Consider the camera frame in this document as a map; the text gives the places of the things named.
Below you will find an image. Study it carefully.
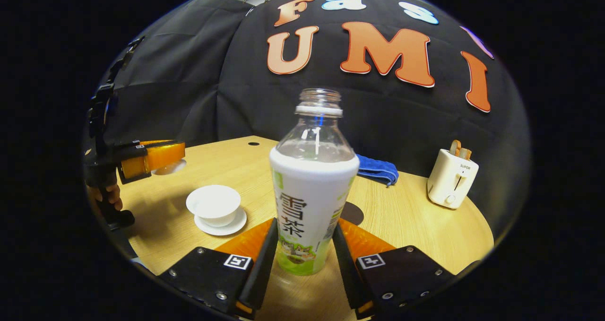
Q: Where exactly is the dark round coaster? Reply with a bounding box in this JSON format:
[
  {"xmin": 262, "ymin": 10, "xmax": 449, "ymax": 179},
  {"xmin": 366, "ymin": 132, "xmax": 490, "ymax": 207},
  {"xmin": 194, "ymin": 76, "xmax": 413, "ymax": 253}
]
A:
[{"xmin": 340, "ymin": 201, "xmax": 365, "ymax": 226}]

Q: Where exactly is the white toaster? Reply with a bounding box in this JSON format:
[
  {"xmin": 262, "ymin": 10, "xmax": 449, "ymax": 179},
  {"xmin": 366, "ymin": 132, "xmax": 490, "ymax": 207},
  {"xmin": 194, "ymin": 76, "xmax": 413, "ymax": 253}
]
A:
[{"xmin": 427, "ymin": 148, "xmax": 480, "ymax": 210}]

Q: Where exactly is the white saucer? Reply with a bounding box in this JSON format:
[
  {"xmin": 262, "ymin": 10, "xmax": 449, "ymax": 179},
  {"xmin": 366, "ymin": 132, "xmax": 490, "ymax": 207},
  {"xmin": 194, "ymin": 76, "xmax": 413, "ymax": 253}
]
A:
[{"xmin": 194, "ymin": 207, "xmax": 248, "ymax": 237}]

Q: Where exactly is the blue towel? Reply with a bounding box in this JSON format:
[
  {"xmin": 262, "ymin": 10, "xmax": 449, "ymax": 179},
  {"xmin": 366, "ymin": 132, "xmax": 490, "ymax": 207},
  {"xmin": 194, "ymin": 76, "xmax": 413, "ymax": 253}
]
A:
[{"xmin": 355, "ymin": 154, "xmax": 399, "ymax": 188}]

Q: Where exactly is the white teacup lid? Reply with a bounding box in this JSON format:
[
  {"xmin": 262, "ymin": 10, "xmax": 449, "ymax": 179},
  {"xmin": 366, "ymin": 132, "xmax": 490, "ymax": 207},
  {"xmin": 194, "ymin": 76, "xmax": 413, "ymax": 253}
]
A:
[{"xmin": 152, "ymin": 159, "xmax": 188, "ymax": 176}]

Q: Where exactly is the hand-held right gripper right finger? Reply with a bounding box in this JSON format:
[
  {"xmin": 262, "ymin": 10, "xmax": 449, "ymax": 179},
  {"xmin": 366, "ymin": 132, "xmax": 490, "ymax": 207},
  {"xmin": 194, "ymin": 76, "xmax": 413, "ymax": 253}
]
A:
[{"xmin": 332, "ymin": 217, "xmax": 480, "ymax": 321}]

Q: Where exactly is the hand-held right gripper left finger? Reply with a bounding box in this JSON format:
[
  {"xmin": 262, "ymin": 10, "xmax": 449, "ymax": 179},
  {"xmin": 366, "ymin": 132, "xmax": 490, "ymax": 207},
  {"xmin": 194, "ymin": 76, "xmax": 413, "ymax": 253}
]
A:
[{"xmin": 158, "ymin": 217, "xmax": 279, "ymax": 321}]

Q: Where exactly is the black backdrop cloth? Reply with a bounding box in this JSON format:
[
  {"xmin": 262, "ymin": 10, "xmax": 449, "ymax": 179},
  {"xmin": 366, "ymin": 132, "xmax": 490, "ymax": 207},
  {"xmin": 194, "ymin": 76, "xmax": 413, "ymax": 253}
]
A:
[{"xmin": 85, "ymin": 0, "xmax": 532, "ymax": 236}]

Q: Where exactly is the white teacup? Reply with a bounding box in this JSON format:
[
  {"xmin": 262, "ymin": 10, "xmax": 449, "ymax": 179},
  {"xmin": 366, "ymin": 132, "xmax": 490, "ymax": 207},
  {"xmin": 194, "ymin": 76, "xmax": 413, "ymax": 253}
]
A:
[{"xmin": 186, "ymin": 185, "xmax": 242, "ymax": 227}]

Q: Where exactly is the clear water bottle white label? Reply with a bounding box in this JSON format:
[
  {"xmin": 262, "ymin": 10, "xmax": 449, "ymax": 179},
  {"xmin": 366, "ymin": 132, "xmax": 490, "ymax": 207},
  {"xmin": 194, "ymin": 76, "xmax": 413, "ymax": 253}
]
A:
[{"xmin": 269, "ymin": 88, "xmax": 360, "ymax": 277}]

